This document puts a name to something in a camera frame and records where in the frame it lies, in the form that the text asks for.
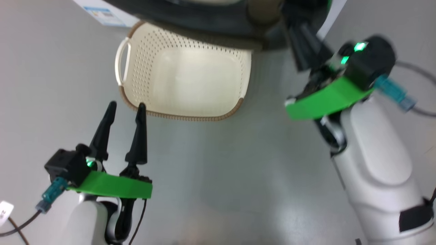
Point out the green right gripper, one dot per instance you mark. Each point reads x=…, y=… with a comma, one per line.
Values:
x=323, y=102

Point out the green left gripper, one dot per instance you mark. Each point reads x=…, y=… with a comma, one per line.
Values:
x=112, y=185

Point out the black-rimmed glass washer door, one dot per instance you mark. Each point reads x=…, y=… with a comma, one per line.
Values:
x=204, y=20

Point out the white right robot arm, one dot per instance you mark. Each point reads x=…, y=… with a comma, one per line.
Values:
x=374, y=163

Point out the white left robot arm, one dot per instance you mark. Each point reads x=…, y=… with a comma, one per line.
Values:
x=85, y=221

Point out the white front-load washing machine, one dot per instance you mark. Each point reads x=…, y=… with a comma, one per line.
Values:
x=92, y=5

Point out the cream perforated laundry basket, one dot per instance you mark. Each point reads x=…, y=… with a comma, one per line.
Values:
x=190, y=78

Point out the blue energy label sticker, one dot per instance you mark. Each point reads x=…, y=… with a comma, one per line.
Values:
x=104, y=15

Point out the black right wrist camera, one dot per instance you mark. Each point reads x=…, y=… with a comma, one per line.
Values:
x=371, y=61

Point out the teal left camera connector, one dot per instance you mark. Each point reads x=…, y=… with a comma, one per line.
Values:
x=52, y=194

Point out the teal camera connector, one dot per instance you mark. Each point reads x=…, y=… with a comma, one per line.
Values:
x=395, y=92
x=52, y=194

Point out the teal right camera connector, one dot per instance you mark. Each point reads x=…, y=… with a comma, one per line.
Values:
x=395, y=92

